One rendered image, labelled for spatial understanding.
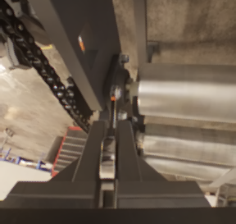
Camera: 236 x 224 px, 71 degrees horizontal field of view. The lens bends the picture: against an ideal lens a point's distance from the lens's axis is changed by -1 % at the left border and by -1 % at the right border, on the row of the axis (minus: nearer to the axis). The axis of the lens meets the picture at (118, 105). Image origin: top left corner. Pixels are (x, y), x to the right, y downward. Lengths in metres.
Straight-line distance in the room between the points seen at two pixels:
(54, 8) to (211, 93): 0.27
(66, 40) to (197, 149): 0.50
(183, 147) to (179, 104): 0.28
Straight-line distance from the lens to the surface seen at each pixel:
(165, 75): 0.33
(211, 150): 0.61
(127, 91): 0.36
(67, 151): 2.67
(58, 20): 0.20
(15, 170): 5.09
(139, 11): 0.86
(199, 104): 0.34
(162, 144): 0.59
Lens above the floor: 1.09
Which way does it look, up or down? 30 degrees down
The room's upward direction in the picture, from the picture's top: 167 degrees counter-clockwise
